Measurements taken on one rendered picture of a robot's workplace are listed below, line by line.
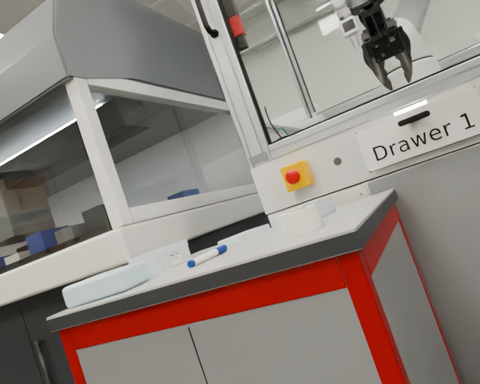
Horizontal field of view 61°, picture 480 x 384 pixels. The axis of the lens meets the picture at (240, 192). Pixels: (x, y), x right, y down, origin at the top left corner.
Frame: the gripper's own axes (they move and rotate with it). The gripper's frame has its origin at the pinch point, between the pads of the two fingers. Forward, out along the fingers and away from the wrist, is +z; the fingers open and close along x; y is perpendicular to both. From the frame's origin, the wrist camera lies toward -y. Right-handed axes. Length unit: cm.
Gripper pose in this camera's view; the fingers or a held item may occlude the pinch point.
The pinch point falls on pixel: (398, 79)
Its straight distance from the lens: 102.7
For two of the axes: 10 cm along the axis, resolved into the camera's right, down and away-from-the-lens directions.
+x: 8.4, -3.2, -4.3
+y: -1.6, 6.2, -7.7
